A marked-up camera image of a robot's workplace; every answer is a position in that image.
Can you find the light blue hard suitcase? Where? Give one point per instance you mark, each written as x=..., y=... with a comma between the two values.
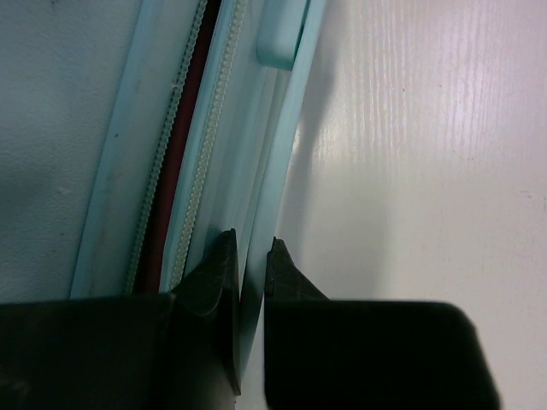
x=85, y=87

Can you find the magenta garment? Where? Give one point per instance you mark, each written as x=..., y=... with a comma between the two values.
x=144, y=273

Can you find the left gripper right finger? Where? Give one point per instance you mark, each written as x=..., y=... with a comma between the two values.
x=321, y=353

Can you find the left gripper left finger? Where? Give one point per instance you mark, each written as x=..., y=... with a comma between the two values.
x=175, y=350

